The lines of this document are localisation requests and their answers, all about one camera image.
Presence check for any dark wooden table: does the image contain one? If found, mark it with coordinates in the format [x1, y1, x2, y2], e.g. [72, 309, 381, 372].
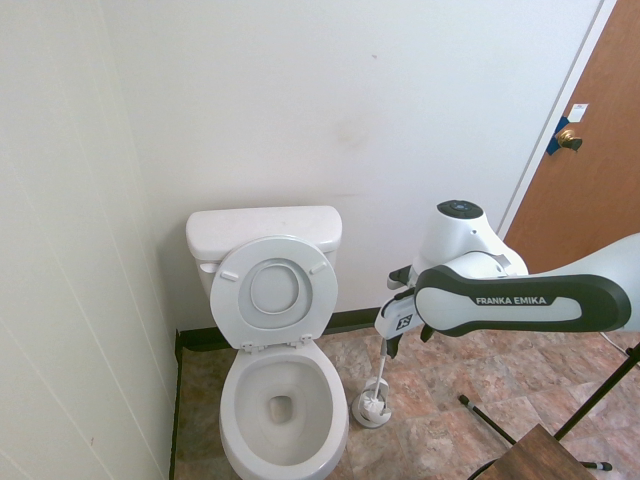
[478, 423, 597, 480]

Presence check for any brown wooden door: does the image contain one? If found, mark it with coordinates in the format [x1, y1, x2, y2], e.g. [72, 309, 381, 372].
[502, 0, 640, 275]

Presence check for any brass door knob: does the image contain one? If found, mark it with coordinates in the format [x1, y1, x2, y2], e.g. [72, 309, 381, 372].
[556, 127, 584, 152]

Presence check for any white toilet brush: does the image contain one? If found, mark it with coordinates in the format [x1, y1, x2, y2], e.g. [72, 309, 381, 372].
[356, 337, 392, 419]

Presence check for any white toilet brush holder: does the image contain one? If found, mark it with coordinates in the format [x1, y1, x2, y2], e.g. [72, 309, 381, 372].
[353, 378, 393, 430]

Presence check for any white toilet seat lid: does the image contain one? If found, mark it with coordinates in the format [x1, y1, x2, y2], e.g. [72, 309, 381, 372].
[209, 235, 341, 354]

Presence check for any white toilet tank lid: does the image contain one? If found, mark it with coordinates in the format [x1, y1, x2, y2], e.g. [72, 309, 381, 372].
[185, 204, 345, 254]

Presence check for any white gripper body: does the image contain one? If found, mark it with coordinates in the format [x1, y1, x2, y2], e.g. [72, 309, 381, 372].
[374, 288, 419, 344]

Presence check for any blue tape strip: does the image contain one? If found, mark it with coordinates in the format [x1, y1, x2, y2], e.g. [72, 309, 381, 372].
[545, 114, 574, 158]

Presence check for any white toilet tank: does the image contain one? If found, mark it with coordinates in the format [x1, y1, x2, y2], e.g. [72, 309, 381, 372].
[192, 238, 342, 302]

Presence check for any black camera tripod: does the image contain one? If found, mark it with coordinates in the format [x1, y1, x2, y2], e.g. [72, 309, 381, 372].
[458, 341, 640, 473]

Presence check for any white door frame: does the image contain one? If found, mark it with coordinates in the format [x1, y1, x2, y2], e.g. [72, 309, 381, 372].
[492, 0, 622, 242]

